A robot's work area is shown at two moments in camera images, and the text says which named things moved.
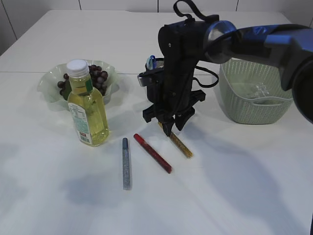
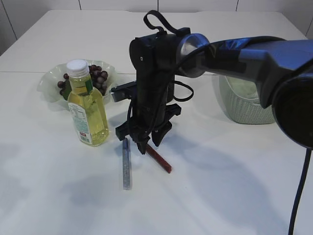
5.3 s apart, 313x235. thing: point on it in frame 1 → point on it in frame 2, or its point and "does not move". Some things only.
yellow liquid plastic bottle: x=87 y=105 does not move
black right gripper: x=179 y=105 → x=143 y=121
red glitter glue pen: x=155 y=155 does not move
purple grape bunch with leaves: x=99 y=77 does not move
